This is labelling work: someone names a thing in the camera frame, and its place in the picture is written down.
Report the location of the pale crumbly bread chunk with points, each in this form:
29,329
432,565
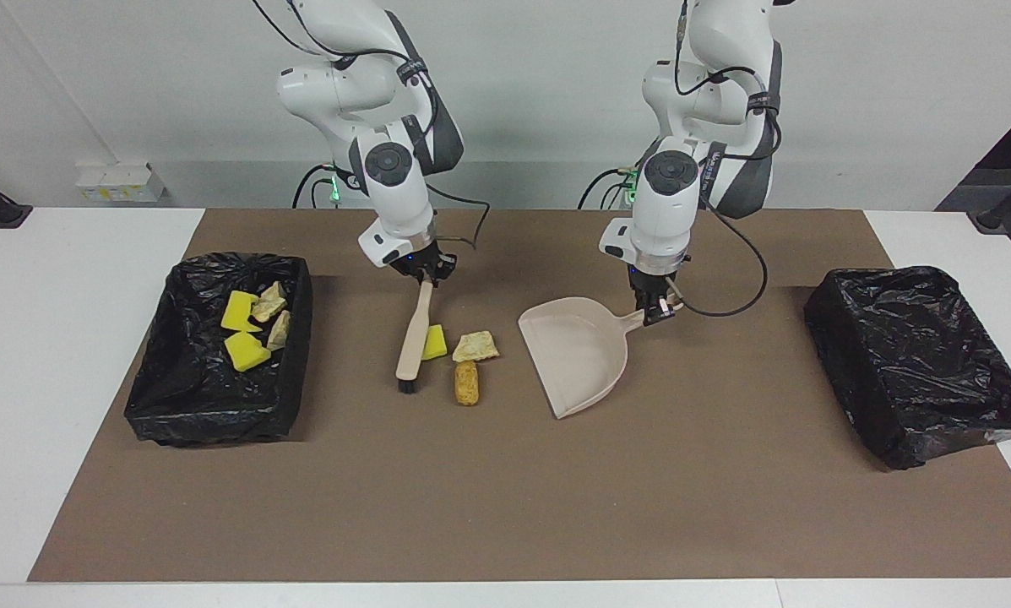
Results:
270,304
475,346

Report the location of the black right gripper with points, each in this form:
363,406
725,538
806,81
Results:
425,262

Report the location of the small curved yellow sponge piece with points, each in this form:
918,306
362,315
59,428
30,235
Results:
436,343

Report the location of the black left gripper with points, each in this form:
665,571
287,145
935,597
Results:
653,280

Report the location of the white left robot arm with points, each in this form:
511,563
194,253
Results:
665,211

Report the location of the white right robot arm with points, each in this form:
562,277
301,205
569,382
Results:
395,194

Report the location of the brown bread roll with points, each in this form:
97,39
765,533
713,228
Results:
466,384

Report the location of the white wall socket box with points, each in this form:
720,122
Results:
116,181

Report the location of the beige hand brush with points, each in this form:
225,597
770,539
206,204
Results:
412,338

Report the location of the green and yellow sponge piece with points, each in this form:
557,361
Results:
246,351

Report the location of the large yellow sponge piece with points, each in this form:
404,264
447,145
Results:
239,311

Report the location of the black bag lined bin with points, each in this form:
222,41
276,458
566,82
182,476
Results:
184,397
910,363

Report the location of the beige plastic dustpan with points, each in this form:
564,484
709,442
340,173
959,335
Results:
573,355

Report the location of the brown table mat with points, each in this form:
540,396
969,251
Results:
505,507

